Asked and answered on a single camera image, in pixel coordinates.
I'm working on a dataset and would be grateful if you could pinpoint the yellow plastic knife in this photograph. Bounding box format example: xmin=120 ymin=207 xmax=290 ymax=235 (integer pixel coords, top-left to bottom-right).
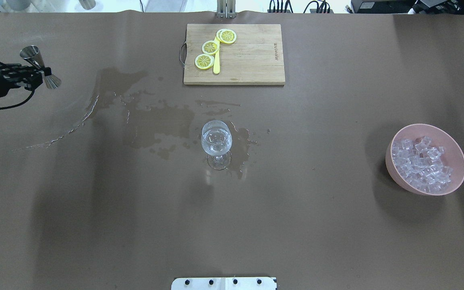
xmin=212 ymin=37 xmax=221 ymax=75

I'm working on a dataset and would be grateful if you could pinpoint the lemon slice top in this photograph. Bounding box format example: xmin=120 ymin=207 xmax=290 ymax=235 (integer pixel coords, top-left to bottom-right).
xmin=216 ymin=28 xmax=237 ymax=44

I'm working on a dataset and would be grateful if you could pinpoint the pile of ice cubes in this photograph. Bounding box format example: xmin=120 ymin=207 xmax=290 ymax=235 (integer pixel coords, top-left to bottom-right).
xmin=390 ymin=136 xmax=453 ymax=193

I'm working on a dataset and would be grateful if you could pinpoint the wooden cutting board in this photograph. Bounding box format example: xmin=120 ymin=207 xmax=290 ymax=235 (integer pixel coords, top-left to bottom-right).
xmin=183 ymin=24 xmax=286 ymax=86

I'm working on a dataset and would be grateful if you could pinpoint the pink bowl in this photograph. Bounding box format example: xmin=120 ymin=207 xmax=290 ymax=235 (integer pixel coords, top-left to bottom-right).
xmin=384 ymin=124 xmax=464 ymax=196

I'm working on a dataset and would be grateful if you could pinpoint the steel double jigger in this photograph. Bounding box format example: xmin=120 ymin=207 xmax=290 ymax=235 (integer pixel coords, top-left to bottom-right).
xmin=19 ymin=45 xmax=62 ymax=89

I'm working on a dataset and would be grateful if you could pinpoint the lemon slice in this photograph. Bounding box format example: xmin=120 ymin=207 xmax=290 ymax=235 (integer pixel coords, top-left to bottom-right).
xmin=201 ymin=40 xmax=220 ymax=56
xmin=216 ymin=28 xmax=237 ymax=44
xmin=195 ymin=54 xmax=214 ymax=70

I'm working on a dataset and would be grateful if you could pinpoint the lemon slice middle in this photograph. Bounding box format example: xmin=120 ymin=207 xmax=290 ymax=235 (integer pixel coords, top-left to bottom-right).
xmin=201 ymin=40 xmax=220 ymax=56

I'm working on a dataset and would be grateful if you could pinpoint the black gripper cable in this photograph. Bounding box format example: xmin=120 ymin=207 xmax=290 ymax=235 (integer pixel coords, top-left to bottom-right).
xmin=0 ymin=52 xmax=36 ymax=111

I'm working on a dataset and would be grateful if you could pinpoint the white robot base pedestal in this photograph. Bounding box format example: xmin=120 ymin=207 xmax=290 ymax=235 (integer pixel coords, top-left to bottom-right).
xmin=171 ymin=277 xmax=278 ymax=290

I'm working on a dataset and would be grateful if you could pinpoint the clear wine glass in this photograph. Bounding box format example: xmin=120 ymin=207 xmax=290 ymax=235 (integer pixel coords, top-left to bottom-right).
xmin=201 ymin=120 xmax=232 ymax=170

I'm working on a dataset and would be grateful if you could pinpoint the aluminium frame post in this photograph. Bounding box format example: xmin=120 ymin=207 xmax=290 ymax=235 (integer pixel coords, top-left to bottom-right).
xmin=216 ymin=0 xmax=237 ymax=19

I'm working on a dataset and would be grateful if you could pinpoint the lemon slice lower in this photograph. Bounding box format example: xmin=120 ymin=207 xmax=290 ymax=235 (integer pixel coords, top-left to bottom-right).
xmin=195 ymin=54 xmax=214 ymax=70

